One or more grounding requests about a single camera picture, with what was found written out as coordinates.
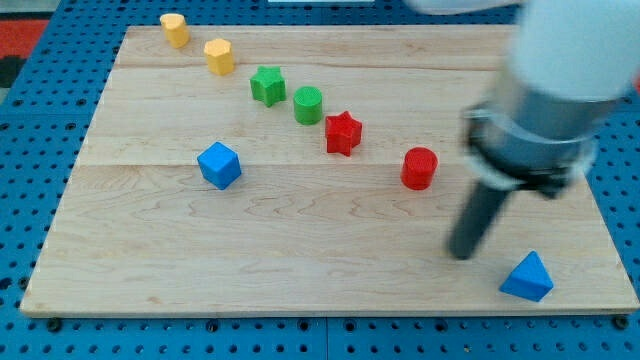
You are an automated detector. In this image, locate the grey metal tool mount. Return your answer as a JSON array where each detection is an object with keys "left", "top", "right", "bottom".
[{"left": 463, "top": 69, "right": 615, "bottom": 199}]

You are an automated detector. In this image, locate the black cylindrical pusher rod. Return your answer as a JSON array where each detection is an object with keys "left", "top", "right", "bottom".
[{"left": 447, "top": 181, "right": 511, "bottom": 260}]

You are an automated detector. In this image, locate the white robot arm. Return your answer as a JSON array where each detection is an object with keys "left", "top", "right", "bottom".
[{"left": 447, "top": 0, "right": 639, "bottom": 259}]

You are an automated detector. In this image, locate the blue cube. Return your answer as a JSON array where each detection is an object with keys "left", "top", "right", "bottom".
[{"left": 197, "top": 142, "right": 242, "bottom": 190}]

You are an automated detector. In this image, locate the red cylinder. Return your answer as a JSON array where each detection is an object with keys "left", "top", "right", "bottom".
[{"left": 400, "top": 147, "right": 439, "bottom": 190}]

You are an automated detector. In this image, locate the blue triangle block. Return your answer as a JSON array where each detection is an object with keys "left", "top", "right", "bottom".
[{"left": 499, "top": 251, "right": 554, "bottom": 302}]

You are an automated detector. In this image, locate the red star block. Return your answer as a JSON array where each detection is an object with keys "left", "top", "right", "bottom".
[{"left": 325, "top": 111, "right": 363, "bottom": 157}]

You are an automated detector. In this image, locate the green cylinder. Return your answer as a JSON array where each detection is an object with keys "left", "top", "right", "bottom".
[{"left": 294, "top": 86, "right": 323, "bottom": 125}]

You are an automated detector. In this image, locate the green star block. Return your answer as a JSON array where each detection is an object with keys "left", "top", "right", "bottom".
[{"left": 250, "top": 66, "right": 287, "bottom": 107}]

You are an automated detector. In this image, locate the wooden board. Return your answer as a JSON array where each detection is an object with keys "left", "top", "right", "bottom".
[{"left": 21, "top": 25, "right": 639, "bottom": 318}]

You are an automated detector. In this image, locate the yellow hexagon block near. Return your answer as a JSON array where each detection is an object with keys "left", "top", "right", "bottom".
[{"left": 203, "top": 38, "right": 235, "bottom": 76}]

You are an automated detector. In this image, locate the yellow hexagon block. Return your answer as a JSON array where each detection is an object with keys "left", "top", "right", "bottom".
[
  {"left": 159, "top": 13, "right": 191, "bottom": 49},
  {"left": 203, "top": 38, "right": 235, "bottom": 76}
]

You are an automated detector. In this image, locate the yellow hexagon block far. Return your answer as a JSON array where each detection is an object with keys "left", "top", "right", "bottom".
[{"left": 159, "top": 13, "right": 191, "bottom": 49}]

